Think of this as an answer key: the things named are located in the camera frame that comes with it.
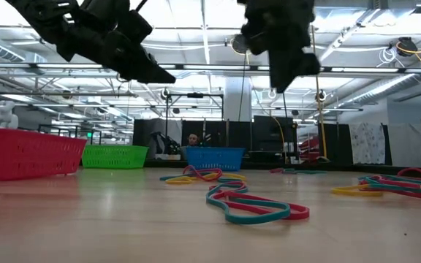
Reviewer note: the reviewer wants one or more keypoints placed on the red plastic basket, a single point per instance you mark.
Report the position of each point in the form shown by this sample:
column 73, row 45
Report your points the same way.
column 24, row 153

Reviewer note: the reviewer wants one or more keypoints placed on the black partition panel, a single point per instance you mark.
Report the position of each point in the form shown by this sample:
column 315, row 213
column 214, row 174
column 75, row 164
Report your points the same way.
column 269, row 133
column 214, row 133
column 336, row 144

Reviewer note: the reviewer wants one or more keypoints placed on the black gantry frame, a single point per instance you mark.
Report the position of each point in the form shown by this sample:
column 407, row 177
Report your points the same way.
column 195, row 95

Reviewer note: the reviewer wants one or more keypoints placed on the black table frame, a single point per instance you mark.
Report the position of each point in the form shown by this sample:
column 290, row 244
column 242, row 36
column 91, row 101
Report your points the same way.
column 261, row 165

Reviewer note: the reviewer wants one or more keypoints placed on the red rack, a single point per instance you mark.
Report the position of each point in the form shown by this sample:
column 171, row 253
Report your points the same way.
column 307, row 146

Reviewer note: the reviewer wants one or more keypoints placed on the rubber bands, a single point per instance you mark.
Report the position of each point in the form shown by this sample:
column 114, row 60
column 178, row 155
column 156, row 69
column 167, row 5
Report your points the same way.
column 305, row 171

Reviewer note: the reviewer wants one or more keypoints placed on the black background robot arm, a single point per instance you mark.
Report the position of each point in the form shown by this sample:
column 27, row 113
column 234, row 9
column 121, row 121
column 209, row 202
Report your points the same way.
column 166, row 144

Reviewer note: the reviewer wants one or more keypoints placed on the person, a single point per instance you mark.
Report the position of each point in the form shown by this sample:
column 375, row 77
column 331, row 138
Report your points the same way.
column 193, row 139

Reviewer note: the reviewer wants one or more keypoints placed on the green plastic basket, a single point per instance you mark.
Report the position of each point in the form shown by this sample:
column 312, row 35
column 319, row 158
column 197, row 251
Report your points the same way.
column 113, row 157

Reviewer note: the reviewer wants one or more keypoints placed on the green exit sign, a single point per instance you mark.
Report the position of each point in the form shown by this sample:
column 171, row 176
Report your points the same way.
column 89, row 135

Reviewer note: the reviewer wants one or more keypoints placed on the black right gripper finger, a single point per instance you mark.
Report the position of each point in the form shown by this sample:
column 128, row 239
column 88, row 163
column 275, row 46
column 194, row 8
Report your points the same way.
column 283, row 69
column 309, row 65

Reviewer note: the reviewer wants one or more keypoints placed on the white patterned cloth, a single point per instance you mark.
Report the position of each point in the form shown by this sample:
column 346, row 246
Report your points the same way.
column 367, row 142

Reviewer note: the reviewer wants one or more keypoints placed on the yellow rubber band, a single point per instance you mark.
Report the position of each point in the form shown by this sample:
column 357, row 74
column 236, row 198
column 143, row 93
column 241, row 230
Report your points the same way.
column 342, row 191
column 177, row 180

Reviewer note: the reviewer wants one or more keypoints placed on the grey cloth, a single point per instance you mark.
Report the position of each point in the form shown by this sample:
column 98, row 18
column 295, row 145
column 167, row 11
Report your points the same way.
column 409, row 144

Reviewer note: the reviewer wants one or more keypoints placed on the blue plastic basket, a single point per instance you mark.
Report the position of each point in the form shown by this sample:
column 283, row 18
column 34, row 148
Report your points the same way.
column 214, row 159

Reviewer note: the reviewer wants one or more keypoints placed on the black metal frame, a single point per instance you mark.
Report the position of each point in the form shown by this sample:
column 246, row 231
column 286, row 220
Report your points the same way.
column 68, row 126

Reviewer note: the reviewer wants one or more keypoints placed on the dark grey partition panel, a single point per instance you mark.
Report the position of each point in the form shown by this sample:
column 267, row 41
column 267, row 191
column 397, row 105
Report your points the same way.
column 144, row 135

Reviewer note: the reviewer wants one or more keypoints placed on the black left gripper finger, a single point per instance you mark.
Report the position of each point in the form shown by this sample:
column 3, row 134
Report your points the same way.
column 152, row 73
column 121, row 58

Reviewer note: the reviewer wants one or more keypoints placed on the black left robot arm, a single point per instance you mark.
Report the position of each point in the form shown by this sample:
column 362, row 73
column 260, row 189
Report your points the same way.
column 42, row 22

